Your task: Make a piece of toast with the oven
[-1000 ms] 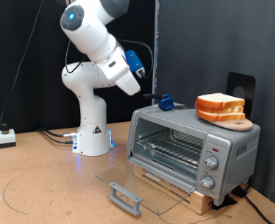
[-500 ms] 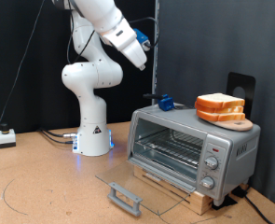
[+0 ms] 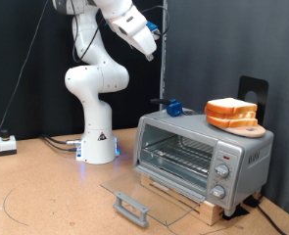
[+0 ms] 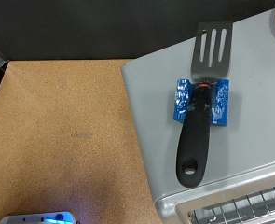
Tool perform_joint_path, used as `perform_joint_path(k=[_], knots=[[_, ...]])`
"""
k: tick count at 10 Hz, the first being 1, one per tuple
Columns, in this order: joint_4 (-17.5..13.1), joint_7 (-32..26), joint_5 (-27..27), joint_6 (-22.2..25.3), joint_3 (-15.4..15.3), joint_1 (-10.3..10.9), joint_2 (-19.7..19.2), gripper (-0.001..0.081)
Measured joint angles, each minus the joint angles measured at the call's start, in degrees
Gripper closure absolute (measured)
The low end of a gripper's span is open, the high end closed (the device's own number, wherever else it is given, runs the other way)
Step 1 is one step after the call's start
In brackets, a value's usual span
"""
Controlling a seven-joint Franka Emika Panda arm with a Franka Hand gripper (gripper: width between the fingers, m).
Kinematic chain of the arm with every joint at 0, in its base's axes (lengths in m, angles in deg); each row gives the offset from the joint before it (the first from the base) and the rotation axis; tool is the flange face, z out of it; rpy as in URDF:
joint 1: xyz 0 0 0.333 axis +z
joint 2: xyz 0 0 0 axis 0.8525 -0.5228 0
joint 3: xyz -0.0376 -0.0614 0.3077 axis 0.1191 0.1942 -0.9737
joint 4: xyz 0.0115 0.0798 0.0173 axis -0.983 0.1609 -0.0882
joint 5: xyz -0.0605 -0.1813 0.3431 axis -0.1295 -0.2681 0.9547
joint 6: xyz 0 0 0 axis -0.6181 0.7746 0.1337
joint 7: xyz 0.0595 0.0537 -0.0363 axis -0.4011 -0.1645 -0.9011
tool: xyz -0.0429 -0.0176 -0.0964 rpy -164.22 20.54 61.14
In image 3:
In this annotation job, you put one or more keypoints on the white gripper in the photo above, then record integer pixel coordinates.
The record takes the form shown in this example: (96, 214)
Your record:
(145, 42)

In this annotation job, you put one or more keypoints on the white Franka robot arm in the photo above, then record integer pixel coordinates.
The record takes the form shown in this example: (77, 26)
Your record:
(95, 107)

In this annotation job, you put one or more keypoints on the metal oven rack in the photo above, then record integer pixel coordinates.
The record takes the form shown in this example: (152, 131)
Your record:
(180, 155)

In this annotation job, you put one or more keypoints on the silver toaster oven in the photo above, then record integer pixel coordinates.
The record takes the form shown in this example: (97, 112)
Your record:
(248, 147)

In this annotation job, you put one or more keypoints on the silver oven temperature knob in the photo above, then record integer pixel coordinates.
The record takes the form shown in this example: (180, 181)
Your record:
(222, 170)

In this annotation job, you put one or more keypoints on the vertical metal pole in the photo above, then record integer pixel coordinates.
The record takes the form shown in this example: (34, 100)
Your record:
(163, 75)

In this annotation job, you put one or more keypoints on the black metal bookend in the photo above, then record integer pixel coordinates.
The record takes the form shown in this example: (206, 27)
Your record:
(248, 84)

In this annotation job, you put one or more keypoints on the round wooden cutting board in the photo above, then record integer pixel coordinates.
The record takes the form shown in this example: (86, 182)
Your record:
(251, 132)

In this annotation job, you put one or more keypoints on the wooden slatted crate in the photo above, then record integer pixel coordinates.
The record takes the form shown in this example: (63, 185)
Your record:
(209, 212)

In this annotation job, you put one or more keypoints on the emergency stop button box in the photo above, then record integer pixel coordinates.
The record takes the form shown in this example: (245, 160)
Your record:
(6, 143)

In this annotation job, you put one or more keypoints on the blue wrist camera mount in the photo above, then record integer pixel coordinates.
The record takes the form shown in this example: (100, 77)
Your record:
(152, 26)

